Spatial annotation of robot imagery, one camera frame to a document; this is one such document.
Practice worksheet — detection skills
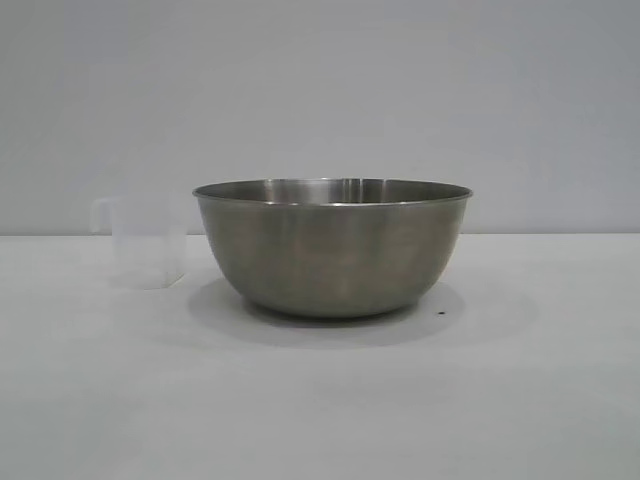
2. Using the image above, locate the stainless steel mixing bowl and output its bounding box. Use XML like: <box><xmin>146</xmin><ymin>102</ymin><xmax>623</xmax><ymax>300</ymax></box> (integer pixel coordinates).
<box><xmin>192</xmin><ymin>176</ymin><xmax>475</xmax><ymax>319</ymax></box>

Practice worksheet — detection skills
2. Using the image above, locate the clear plastic measuring cup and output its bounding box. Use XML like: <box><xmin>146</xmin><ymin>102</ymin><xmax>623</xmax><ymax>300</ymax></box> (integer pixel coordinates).
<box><xmin>89</xmin><ymin>196</ymin><xmax>189</xmax><ymax>290</ymax></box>

